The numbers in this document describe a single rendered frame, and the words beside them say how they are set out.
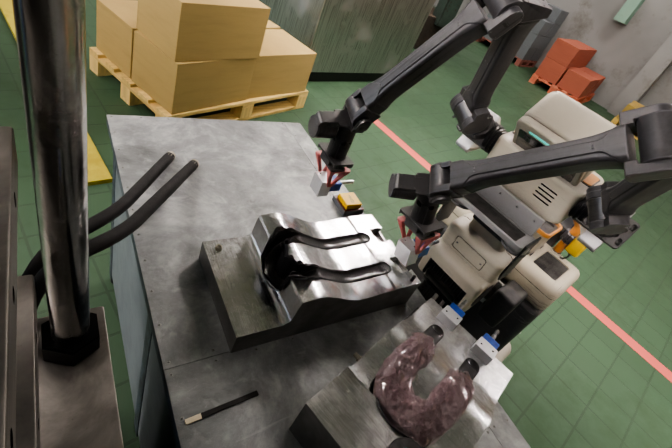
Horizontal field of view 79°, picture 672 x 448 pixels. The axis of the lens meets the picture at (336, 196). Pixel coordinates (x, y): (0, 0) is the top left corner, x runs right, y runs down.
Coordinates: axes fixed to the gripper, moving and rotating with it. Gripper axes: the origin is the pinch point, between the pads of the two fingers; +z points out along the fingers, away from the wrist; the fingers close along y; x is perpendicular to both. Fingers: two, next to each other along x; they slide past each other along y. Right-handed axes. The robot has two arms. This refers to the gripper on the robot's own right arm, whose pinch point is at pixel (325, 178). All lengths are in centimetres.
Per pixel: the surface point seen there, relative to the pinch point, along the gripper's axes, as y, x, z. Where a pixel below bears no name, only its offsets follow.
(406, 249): 29.8, 8.5, -0.9
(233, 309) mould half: 29.5, -35.2, 8.5
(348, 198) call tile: -2.7, 14.5, 11.7
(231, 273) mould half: 20.4, -32.8, 8.6
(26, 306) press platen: 33, -68, -10
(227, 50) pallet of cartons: -169, 29, 39
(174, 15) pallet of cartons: -162, -5, 20
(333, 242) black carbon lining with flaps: 17.5, -4.1, 7.2
